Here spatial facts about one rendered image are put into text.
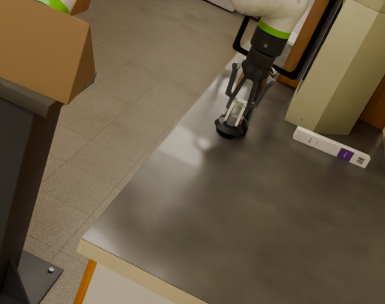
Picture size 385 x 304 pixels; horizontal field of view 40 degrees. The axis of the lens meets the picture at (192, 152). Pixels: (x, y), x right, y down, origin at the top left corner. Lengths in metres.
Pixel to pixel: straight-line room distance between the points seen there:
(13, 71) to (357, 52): 1.09
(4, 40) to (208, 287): 0.85
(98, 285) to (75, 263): 1.25
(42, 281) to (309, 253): 1.24
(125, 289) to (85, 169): 1.86
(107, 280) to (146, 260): 0.09
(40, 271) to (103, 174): 0.83
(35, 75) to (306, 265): 0.86
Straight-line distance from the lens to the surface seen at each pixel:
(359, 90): 2.01
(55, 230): 2.52
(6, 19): 1.50
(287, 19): 1.43
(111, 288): 1.14
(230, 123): 1.57
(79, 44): 1.44
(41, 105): 1.49
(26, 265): 2.31
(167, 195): 1.29
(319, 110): 1.95
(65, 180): 2.82
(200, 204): 1.31
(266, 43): 1.45
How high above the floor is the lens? 1.66
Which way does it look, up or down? 29 degrees down
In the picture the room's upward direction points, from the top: 23 degrees clockwise
